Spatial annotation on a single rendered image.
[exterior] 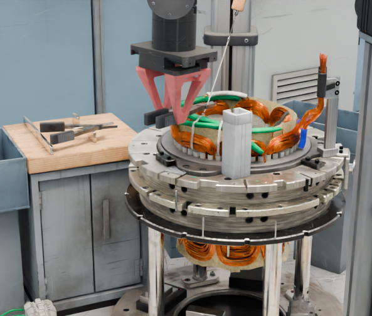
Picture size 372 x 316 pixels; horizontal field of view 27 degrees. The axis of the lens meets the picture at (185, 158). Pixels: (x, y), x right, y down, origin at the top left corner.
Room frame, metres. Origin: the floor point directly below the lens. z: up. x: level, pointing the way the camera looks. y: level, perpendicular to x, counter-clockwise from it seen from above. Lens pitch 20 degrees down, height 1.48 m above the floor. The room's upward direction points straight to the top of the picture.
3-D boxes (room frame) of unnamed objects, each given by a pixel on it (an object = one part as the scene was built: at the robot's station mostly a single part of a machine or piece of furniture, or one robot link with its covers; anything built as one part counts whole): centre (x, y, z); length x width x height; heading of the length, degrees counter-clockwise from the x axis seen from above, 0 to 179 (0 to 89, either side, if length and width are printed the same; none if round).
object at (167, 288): (1.14, 0.04, 0.83); 0.05 x 0.04 x 0.02; 148
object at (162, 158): (1.03, 0.03, 1.10); 0.03 x 0.01 x 0.01; 30
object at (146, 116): (1.00, 0.04, 1.17); 0.04 x 0.01 x 0.02; 137
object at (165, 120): (0.99, 0.02, 1.17); 0.04 x 0.01 x 0.02; 138
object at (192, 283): (1.23, -0.03, 0.81); 0.07 x 0.03 x 0.01; 112
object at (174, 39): (1.01, 0.02, 1.28); 0.10 x 0.07 x 0.07; 47
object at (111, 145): (1.25, 0.19, 1.05); 0.20 x 0.19 x 0.02; 114
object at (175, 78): (1.01, 0.02, 1.21); 0.07 x 0.07 x 0.09; 47
